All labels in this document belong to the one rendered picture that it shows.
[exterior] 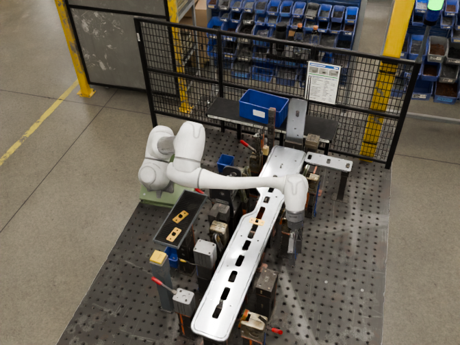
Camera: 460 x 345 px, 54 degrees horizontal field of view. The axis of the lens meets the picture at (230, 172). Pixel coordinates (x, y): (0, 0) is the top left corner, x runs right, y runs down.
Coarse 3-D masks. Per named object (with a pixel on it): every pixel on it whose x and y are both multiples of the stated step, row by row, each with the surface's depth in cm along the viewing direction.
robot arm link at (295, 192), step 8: (296, 176) 219; (288, 184) 215; (296, 184) 213; (304, 184) 215; (288, 192) 215; (296, 192) 213; (304, 192) 215; (288, 200) 216; (296, 200) 214; (304, 200) 216; (288, 208) 218; (296, 208) 216; (304, 208) 219
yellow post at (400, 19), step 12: (396, 0) 249; (408, 0) 247; (396, 12) 253; (408, 12) 251; (396, 24) 258; (408, 24) 261; (396, 36) 262; (384, 48) 270; (396, 48) 267; (384, 72) 279; (384, 84) 285; (372, 108) 299; (384, 108) 296; (372, 120) 305; (372, 132) 311; (372, 144) 318; (372, 156) 325
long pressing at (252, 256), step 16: (272, 160) 288; (288, 160) 288; (304, 160) 288; (272, 176) 278; (272, 192) 268; (256, 208) 259; (272, 208) 259; (240, 224) 251; (272, 224) 251; (240, 240) 243; (256, 240) 243; (224, 256) 236; (256, 256) 236; (224, 272) 229; (240, 272) 229; (208, 288) 222; (224, 288) 222; (240, 288) 222; (208, 304) 216; (224, 304) 216; (240, 304) 216; (192, 320) 210; (208, 320) 210; (224, 320) 210; (208, 336) 205; (224, 336) 205
